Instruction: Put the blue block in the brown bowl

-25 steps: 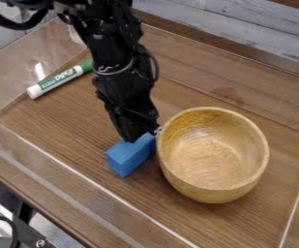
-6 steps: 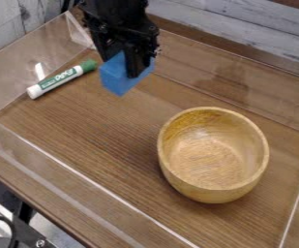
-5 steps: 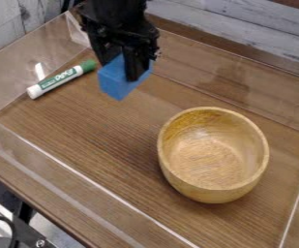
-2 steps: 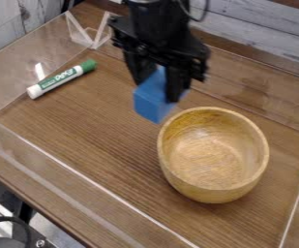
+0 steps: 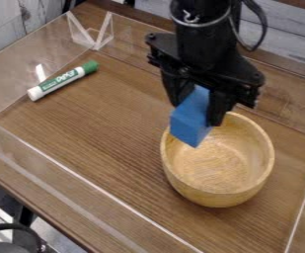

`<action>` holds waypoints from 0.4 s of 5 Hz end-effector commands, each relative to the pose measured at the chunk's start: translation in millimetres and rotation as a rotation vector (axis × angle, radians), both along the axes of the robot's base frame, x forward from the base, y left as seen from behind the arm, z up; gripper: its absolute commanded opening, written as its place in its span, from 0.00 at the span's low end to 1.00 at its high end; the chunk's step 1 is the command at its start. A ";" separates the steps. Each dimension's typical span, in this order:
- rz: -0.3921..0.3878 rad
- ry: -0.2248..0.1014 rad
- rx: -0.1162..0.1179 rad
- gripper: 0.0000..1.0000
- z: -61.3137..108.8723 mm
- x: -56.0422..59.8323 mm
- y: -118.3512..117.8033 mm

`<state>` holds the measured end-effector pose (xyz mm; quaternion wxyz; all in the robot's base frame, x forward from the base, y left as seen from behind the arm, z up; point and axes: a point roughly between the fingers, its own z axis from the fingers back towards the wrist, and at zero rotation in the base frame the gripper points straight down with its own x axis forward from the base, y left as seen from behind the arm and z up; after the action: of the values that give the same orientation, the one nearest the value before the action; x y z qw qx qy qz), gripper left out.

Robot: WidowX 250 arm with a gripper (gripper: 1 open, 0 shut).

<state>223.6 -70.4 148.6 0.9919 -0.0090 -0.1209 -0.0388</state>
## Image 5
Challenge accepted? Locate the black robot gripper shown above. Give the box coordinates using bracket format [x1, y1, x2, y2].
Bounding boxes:
[146, 27, 264, 127]

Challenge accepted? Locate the blue foam block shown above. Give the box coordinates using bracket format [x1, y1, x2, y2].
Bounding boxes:
[169, 86, 212, 147]

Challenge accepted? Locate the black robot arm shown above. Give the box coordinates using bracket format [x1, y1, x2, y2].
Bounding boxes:
[146, 0, 268, 127]

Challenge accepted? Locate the light wooden bowl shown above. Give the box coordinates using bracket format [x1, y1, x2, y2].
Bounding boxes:
[160, 112, 276, 208]

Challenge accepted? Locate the green white dry-erase marker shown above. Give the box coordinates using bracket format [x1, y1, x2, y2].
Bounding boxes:
[27, 60, 100, 101]

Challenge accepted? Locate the clear acrylic corner bracket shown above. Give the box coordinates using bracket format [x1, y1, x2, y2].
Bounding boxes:
[66, 12, 114, 51]

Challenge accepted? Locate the clear acrylic front wall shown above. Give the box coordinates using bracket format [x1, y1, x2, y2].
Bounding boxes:
[0, 126, 204, 253]

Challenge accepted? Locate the black cable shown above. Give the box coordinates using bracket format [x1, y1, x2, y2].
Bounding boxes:
[0, 222, 48, 253]

